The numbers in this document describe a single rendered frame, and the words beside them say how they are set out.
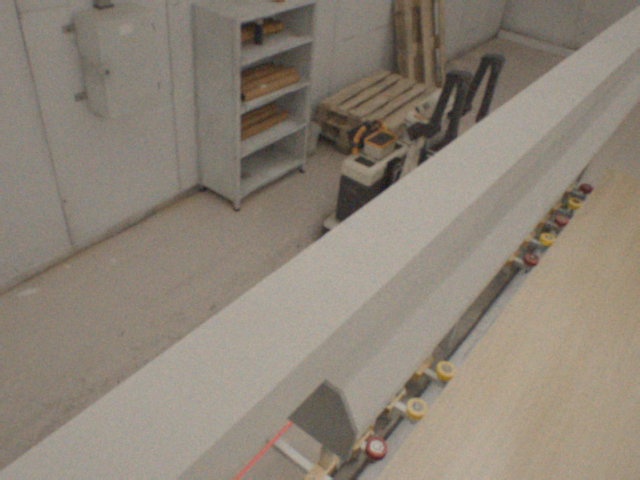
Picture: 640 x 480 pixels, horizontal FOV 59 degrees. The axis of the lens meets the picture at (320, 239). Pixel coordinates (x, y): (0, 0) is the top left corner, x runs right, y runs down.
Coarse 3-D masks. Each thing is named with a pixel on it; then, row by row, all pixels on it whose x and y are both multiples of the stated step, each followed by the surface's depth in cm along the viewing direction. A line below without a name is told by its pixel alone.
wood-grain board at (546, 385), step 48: (624, 192) 369; (576, 240) 321; (624, 240) 325; (528, 288) 284; (576, 288) 287; (624, 288) 291; (528, 336) 258; (576, 336) 260; (624, 336) 263; (480, 384) 233; (528, 384) 236; (576, 384) 238; (624, 384) 240; (432, 432) 213; (480, 432) 215; (528, 432) 217; (576, 432) 219; (624, 432) 221
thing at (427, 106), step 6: (432, 96) 343; (438, 96) 345; (420, 102) 350; (426, 102) 347; (432, 102) 344; (450, 102) 351; (420, 108) 351; (426, 108) 348; (432, 108) 346; (450, 108) 349; (426, 114) 350; (432, 114) 348
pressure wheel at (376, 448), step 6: (372, 438) 208; (378, 438) 208; (366, 444) 206; (372, 444) 207; (378, 444) 207; (384, 444) 207; (366, 450) 205; (372, 450) 204; (378, 450) 205; (384, 450) 205; (372, 456) 204; (378, 456) 203; (384, 456) 205; (372, 462) 212
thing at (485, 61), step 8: (488, 56) 340; (496, 56) 340; (480, 64) 345; (488, 64) 341; (480, 72) 347; (472, 80) 353; (480, 80) 350; (472, 88) 355; (472, 96) 358; (464, 112) 363
